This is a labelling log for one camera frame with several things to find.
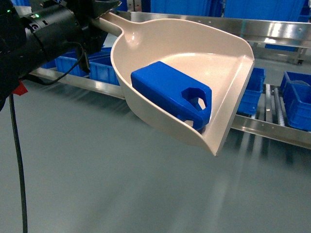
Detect beige plastic dustpan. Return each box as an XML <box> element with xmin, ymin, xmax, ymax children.
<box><xmin>92</xmin><ymin>13</ymin><xmax>255</xmax><ymax>156</ymax></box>

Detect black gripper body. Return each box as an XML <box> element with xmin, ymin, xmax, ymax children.
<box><xmin>66</xmin><ymin>0</ymin><xmax>121</xmax><ymax>53</ymax></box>

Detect black cable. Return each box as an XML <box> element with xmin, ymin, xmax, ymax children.
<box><xmin>9</xmin><ymin>42</ymin><xmax>92</xmax><ymax>233</ymax></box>

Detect blue plastic part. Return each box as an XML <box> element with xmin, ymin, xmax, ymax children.
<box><xmin>131</xmin><ymin>61</ymin><xmax>212</xmax><ymax>131</ymax></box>

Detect metal roller shelf rack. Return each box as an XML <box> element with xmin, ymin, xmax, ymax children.
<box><xmin>14</xmin><ymin>4</ymin><xmax>311</xmax><ymax>150</ymax></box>

